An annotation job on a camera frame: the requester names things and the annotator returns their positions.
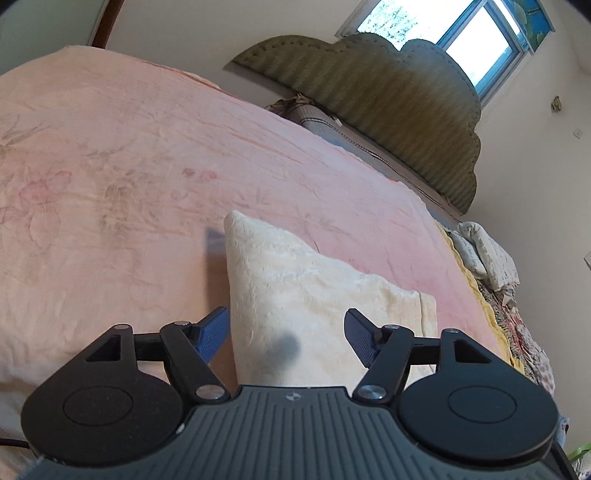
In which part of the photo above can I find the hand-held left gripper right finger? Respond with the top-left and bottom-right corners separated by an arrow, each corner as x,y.
344,308 -> 502,406

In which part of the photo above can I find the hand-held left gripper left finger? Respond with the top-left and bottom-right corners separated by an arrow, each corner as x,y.
81,305 -> 232,406

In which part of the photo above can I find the white embossed towel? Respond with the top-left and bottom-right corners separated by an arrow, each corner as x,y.
224,210 -> 438,388

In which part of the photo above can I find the floral folded quilt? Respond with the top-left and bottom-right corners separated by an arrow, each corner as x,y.
434,217 -> 525,376

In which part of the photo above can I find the floral bedding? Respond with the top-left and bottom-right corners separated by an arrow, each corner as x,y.
475,277 -> 556,394

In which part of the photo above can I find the pink floral blanket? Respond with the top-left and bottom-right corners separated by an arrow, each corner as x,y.
0,45 -> 497,416

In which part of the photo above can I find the grey mattress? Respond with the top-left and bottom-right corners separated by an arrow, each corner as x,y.
300,105 -> 462,222

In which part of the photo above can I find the olive padded headboard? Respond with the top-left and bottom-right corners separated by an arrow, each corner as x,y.
229,32 -> 482,215

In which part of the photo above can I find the brown patterned pillow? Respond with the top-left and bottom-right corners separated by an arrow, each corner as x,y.
265,93 -> 320,121

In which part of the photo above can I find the window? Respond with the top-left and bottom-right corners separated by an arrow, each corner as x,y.
339,0 -> 555,106

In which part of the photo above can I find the blue printed window blind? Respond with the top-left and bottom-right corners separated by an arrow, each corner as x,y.
510,0 -> 555,51

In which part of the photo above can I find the brown wooden door frame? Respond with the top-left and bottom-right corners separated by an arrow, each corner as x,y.
90,0 -> 125,49

